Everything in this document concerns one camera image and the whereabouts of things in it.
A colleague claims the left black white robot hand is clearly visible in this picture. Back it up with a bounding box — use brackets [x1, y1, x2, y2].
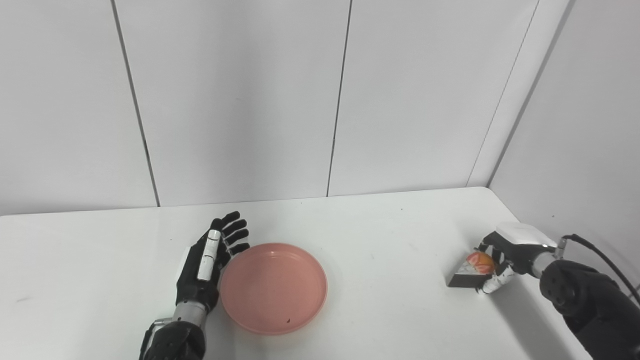
[175, 210, 251, 313]

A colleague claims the chocolate cake slice with fruit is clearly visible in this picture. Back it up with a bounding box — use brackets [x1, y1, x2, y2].
[447, 251, 498, 289]

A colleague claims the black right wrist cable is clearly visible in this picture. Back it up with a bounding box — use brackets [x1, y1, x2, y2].
[556, 234, 640, 301]

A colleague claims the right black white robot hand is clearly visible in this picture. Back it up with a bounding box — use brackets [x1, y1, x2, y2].
[474, 222, 558, 295]

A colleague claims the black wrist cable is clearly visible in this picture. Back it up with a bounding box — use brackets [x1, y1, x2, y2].
[556, 234, 640, 301]
[139, 317, 173, 360]

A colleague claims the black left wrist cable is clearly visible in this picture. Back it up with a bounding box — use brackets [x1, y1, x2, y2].
[139, 317, 173, 360]

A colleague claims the pink round plate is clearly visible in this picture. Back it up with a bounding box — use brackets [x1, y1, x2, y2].
[220, 243, 329, 336]

